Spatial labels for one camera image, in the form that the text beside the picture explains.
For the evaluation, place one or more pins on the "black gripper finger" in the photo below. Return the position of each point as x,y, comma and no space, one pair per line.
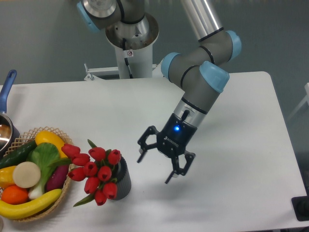
144,145
177,170

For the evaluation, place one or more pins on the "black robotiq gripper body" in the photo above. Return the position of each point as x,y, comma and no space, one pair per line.
174,137

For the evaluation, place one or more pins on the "dark grey ribbed vase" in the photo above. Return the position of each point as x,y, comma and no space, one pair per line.
123,183

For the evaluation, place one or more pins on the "red tulip bouquet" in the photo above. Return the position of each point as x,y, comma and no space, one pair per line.
98,167

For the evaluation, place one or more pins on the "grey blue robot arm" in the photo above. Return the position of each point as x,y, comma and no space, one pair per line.
198,74

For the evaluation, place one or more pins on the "green bok choy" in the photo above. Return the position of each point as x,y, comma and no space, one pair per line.
43,155

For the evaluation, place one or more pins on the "purple eggplant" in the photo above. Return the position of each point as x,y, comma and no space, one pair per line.
58,178

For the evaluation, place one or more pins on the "black device at edge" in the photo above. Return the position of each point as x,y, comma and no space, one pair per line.
301,207

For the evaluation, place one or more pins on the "woven wicker basket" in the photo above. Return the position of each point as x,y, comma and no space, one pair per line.
28,137

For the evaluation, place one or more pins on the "round beige disc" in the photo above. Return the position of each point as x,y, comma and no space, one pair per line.
26,174

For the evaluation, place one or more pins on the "green cucumber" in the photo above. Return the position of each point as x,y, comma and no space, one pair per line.
18,155

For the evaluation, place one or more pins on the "yellow bell pepper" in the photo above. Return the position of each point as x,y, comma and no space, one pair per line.
6,177

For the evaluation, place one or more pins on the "orange fruit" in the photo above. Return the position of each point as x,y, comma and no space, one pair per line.
15,195

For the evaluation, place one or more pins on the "yellow banana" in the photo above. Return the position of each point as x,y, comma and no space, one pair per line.
31,208

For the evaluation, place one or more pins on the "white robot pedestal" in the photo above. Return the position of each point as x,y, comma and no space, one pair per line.
133,45

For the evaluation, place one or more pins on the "white frame at right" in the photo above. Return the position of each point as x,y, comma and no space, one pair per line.
302,104

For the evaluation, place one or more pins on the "blue handled saucepan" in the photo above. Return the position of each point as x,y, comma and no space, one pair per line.
8,132

